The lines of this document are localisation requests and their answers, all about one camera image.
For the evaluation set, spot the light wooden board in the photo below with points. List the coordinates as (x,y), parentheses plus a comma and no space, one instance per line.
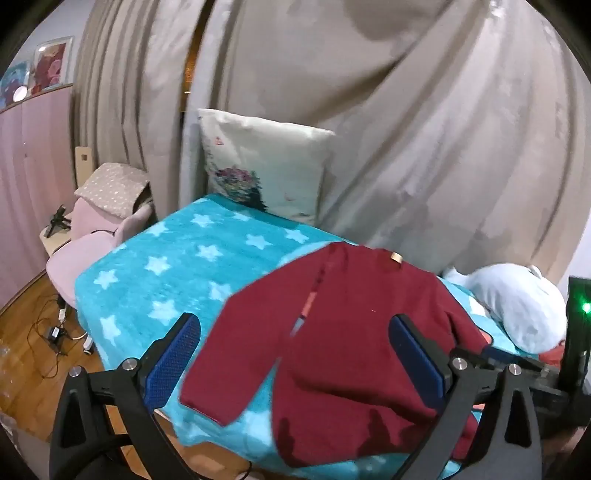
(83,166)

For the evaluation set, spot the beige curtain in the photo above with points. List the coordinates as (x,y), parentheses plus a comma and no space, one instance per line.
(415,138)
(129,92)

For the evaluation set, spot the pink wardrobe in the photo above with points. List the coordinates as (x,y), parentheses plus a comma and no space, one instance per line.
(32,184)

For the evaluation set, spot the black tripod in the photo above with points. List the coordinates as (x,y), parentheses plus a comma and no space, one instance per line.
(59,219)

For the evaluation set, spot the black power adapter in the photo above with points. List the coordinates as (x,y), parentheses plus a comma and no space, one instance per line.
(55,333)

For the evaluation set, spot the red flower wall picture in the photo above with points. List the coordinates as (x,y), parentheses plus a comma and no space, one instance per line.
(50,64)

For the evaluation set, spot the small light wooden table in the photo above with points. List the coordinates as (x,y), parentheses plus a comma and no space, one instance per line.
(51,242)

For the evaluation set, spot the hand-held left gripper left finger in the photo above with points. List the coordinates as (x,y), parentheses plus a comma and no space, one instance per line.
(175,355)

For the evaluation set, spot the beige polka dot cushion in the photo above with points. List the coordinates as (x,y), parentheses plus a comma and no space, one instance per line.
(111,187)

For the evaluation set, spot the maroon knit sweater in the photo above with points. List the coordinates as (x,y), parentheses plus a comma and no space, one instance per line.
(351,323)

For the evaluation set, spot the pink swivel chair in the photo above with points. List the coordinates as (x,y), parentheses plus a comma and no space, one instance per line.
(83,258)

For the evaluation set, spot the pale blue plush toy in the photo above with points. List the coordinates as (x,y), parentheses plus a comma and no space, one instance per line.
(517,300)

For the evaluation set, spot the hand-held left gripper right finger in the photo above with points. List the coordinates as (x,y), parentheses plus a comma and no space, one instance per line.
(415,360)

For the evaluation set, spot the blue wall picture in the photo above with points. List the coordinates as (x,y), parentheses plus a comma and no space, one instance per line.
(14,83)

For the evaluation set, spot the turquoise star print blanket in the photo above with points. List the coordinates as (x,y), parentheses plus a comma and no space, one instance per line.
(184,258)

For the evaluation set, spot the white printed pillow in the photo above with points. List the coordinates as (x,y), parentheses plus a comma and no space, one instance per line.
(277,157)

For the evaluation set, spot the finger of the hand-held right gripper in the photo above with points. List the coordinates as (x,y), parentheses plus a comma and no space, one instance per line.
(531,362)

